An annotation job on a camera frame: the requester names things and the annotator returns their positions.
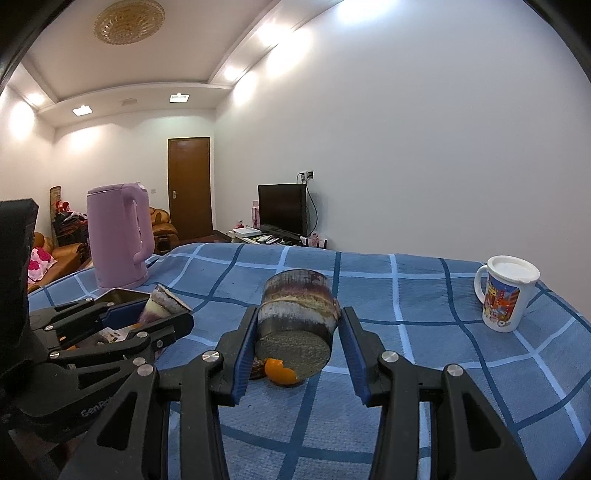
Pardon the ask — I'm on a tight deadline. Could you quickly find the pink metal tin tray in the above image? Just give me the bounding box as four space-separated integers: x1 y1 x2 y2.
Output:
68 287 160 351

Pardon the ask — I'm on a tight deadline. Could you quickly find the pink floral cushion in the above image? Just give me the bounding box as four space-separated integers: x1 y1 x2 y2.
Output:
28 247 57 284

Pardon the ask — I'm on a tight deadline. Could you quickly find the brown leather sofa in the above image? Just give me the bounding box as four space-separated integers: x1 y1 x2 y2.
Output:
28 207 179 293

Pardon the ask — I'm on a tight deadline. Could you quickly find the pink electric kettle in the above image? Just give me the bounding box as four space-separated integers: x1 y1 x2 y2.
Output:
86 183 154 289

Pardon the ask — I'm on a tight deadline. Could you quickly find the blue plaid tablecloth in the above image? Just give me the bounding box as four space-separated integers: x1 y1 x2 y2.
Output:
27 242 591 480

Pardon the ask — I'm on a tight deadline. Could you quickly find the small orange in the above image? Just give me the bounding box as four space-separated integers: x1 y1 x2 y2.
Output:
264 358 301 386

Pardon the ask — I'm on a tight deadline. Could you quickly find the brown wooden door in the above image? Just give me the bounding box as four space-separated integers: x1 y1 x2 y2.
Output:
167 137 213 242

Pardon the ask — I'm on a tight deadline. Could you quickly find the white printed mug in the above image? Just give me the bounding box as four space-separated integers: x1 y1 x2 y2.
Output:
474 255 540 333

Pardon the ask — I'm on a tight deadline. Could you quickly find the white TV stand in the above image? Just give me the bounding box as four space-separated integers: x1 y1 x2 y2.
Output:
226 227 329 250

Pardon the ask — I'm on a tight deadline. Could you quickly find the black television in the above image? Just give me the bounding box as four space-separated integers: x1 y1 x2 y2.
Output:
259 183 308 235

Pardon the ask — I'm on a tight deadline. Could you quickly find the round gold ceiling lamp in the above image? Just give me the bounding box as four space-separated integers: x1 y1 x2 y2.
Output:
93 1 165 46

